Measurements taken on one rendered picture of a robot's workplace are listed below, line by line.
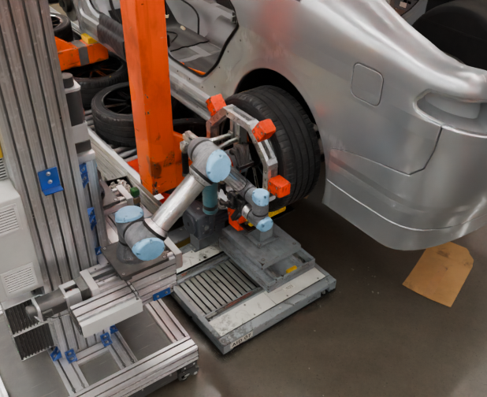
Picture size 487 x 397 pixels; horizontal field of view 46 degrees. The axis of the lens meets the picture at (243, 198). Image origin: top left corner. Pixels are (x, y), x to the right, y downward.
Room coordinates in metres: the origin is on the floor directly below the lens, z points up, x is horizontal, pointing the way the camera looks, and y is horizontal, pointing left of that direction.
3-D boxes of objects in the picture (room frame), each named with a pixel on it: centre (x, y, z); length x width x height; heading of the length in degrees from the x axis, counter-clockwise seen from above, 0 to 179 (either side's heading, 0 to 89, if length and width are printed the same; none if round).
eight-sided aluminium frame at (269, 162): (2.56, 0.02, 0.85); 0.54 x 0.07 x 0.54; 38
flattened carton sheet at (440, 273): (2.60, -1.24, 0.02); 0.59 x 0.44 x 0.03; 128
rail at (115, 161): (3.78, 1.24, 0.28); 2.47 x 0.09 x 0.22; 38
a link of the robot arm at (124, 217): (1.84, 0.47, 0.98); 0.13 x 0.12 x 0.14; 33
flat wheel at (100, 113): (3.91, 0.83, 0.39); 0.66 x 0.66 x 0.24
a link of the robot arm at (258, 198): (2.06, -0.07, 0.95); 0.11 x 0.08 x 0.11; 33
